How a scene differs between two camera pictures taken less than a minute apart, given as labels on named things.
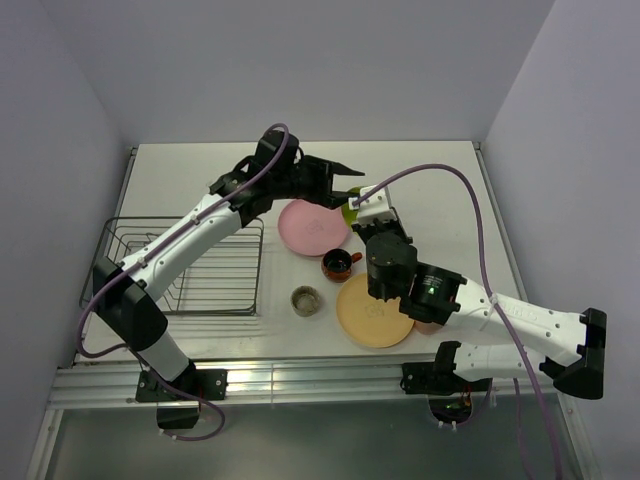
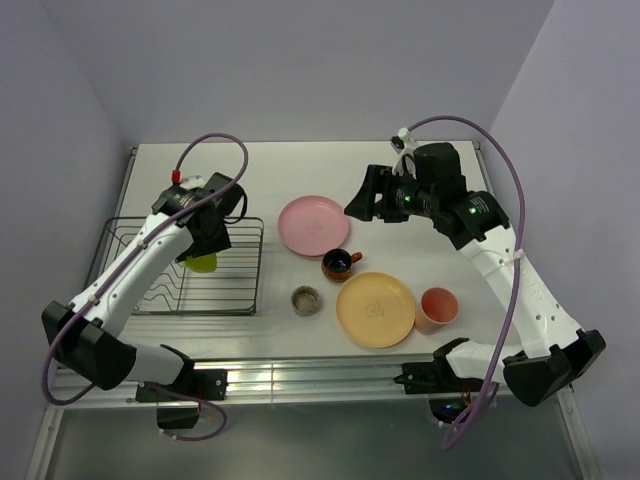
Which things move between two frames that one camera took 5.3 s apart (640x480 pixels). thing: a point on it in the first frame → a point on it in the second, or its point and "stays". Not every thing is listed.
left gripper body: x=310 y=179 → x=216 y=242
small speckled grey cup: x=304 y=300 stays
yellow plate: x=370 y=321 stays
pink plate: x=312 y=230 stays
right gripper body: x=366 y=230 → x=401 y=195
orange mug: x=337 y=264 stays
